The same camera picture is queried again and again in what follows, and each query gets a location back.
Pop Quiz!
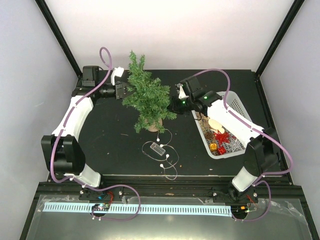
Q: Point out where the light blue slotted cable duct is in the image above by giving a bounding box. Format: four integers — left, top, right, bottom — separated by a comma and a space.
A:
42, 202, 232, 217

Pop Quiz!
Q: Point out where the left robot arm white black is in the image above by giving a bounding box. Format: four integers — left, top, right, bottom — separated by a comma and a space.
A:
41, 65, 129, 200

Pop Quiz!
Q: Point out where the wooden snowman ornament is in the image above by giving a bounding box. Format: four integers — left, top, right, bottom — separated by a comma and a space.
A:
208, 118, 225, 134

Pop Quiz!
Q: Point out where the red gift box ornament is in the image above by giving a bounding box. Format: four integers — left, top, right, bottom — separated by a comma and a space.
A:
216, 146, 227, 156

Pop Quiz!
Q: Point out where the small green christmas tree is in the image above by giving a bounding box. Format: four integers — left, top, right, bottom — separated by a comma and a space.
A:
122, 51, 177, 133

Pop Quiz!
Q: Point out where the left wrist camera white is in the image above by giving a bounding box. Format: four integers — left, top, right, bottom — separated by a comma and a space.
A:
110, 66, 125, 86

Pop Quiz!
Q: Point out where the white plastic basket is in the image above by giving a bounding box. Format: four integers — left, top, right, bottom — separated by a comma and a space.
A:
191, 91, 252, 160

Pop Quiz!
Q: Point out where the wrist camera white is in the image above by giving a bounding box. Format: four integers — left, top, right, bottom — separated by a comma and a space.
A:
110, 66, 125, 86
176, 83, 189, 100

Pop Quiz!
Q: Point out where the pine cone ornament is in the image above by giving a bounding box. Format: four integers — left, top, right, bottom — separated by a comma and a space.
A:
204, 131, 215, 141

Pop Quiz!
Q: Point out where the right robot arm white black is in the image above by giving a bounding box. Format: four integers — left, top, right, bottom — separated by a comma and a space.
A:
168, 76, 280, 202

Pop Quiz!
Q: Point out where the silver star ornament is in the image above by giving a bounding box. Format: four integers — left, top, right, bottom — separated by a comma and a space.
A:
228, 138, 243, 153

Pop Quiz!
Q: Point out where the gold gift box ornament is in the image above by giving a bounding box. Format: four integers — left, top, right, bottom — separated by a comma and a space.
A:
209, 143, 218, 152

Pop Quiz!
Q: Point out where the fairy light string with battery box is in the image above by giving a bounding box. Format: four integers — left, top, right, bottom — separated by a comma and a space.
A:
141, 128, 180, 181

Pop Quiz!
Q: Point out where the red foil star ornament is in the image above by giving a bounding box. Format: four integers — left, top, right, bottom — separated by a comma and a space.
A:
213, 131, 230, 145

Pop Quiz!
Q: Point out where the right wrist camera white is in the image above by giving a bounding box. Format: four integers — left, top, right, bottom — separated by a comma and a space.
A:
176, 83, 189, 100

